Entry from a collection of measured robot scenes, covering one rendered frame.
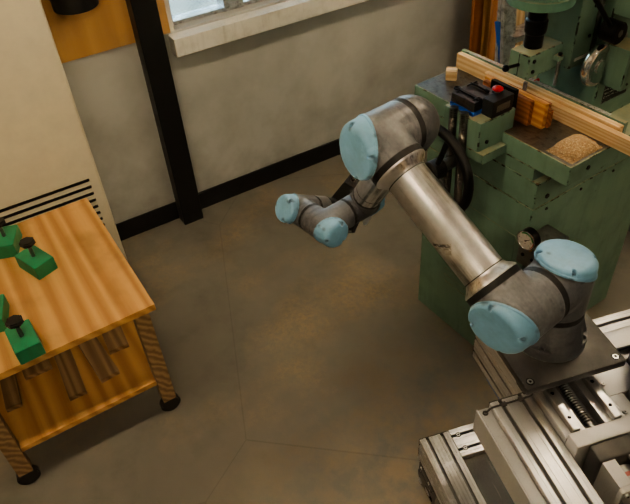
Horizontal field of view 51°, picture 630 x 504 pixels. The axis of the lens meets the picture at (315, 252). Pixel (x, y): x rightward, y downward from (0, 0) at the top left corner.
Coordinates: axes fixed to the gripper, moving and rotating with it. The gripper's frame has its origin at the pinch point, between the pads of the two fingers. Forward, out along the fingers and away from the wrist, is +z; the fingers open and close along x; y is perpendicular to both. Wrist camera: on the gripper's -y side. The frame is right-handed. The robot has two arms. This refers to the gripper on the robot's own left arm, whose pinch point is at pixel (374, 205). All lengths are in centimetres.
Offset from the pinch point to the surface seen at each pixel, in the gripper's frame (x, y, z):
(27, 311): -52, 62, -70
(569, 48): 18, -58, 32
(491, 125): 17.4, -32.7, 12.3
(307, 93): -116, -7, 72
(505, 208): 22.4, -10.9, 30.5
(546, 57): 15, -54, 28
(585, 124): 33, -41, 30
